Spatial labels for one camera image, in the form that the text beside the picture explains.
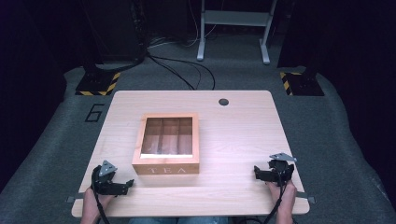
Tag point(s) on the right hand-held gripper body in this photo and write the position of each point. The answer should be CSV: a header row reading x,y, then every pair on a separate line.
x,y
281,169

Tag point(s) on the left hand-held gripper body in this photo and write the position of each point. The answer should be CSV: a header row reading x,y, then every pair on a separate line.
x,y
104,185

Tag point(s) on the wooden tea box glass lid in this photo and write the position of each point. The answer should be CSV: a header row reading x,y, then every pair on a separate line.
x,y
168,166

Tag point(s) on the person's left hand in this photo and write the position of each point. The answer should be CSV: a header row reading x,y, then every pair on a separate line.
x,y
93,205

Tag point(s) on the person's right hand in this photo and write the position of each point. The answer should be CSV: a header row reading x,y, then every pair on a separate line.
x,y
285,199

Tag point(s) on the black base with hazard stripes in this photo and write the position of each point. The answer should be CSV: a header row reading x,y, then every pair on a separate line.
x,y
96,84
303,84

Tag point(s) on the white metal stand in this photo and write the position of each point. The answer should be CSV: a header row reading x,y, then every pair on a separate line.
x,y
236,18

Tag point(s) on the dark cabinet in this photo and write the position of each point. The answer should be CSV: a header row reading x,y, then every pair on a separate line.
x,y
115,28

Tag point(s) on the grey table bracket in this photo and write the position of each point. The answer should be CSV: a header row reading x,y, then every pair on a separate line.
x,y
306,196
74,198

